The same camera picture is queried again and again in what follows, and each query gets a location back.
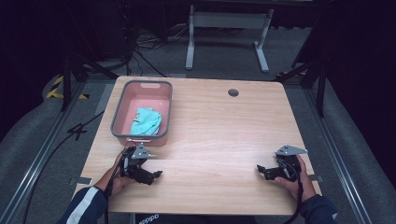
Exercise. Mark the white metal desk frame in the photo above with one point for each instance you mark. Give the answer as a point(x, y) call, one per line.
point(229, 20)

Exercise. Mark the grey tape strip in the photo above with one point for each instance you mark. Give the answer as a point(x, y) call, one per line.
point(316, 178)
point(82, 180)

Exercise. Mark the grey table grommet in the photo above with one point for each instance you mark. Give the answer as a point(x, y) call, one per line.
point(233, 92)

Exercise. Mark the metal floor rail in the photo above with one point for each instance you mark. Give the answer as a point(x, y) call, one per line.
point(40, 158)
point(339, 155)

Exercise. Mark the person's left hand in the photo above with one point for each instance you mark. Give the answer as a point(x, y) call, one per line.
point(113, 182)

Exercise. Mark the teal cloth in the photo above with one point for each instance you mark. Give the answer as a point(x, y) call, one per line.
point(147, 123)

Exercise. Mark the person's dark printed clothing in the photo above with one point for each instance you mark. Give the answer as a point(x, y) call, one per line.
point(186, 219)

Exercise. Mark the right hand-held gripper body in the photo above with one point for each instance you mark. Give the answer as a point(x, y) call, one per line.
point(288, 166)

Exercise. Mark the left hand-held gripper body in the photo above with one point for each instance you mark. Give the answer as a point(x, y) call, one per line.
point(134, 163)

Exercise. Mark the person's right hand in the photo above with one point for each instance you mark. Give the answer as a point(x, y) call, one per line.
point(303, 186)

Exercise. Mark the pink basket with grey rim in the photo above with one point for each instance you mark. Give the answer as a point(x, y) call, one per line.
point(146, 93)

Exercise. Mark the black metal stand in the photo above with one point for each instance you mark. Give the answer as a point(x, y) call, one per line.
point(66, 87)
point(320, 93)

